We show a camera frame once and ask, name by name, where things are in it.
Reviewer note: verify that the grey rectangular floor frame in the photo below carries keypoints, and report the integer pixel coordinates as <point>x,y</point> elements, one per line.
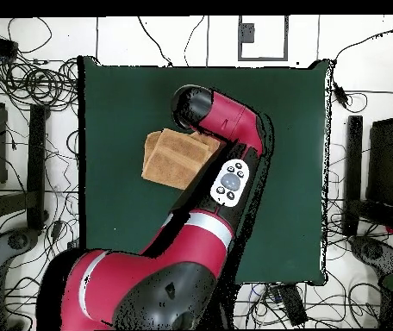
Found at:
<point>262,58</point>

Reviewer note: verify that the small grey box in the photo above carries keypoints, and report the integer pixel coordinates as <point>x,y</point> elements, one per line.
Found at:
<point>247,32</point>

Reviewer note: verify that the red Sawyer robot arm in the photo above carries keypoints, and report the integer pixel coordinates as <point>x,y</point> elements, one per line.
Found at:
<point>231,117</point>

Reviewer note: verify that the black metal stand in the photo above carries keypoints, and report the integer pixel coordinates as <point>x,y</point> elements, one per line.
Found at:
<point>353,155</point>
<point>36,155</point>

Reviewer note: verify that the tan terry towel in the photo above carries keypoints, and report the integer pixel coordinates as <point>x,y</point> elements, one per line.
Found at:
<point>172,158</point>

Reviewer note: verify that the black power adapter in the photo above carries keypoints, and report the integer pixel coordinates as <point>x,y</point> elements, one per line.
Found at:
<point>340,94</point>

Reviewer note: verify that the grey chair base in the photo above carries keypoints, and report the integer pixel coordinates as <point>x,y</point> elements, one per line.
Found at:
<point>17,241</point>
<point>375,251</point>

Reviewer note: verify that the dark green table cloth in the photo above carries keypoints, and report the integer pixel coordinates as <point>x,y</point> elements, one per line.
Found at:
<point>286,172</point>

